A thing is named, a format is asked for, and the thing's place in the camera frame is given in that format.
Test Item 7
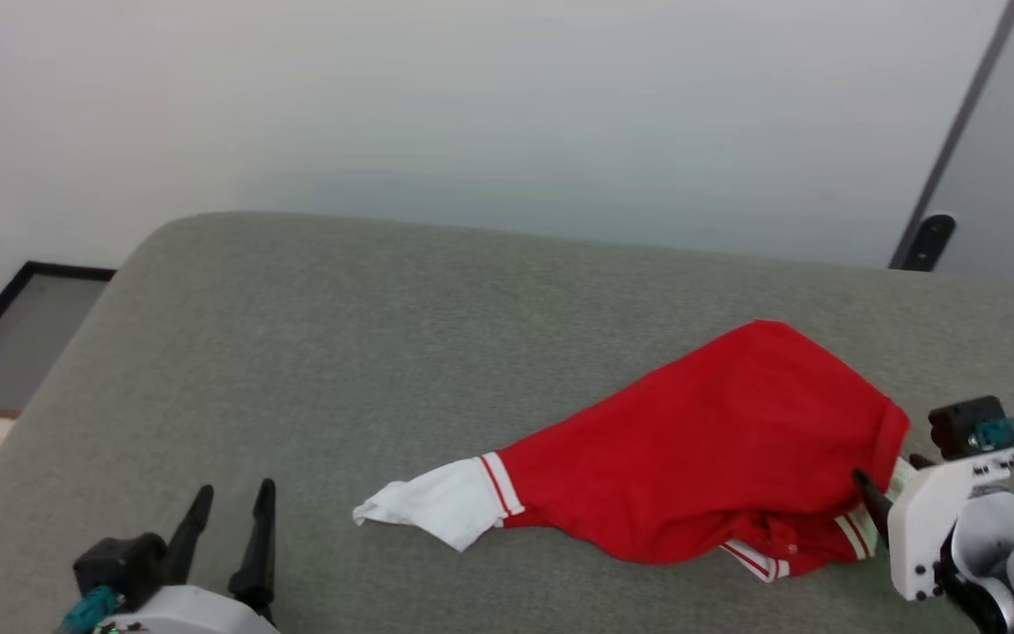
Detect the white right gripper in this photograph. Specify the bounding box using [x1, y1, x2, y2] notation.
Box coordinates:
[852, 449, 1014, 604]

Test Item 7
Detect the black baseboard strip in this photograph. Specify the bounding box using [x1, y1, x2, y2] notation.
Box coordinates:
[0, 261, 116, 386]

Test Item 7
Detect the red and white basketball jersey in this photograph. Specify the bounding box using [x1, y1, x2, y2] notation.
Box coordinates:
[353, 319, 913, 584]

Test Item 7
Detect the grey metal pole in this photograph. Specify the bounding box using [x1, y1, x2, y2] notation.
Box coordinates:
[888, 0, 1014, 269]

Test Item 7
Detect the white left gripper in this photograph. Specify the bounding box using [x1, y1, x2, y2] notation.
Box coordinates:
[98, 478, 281, 634]

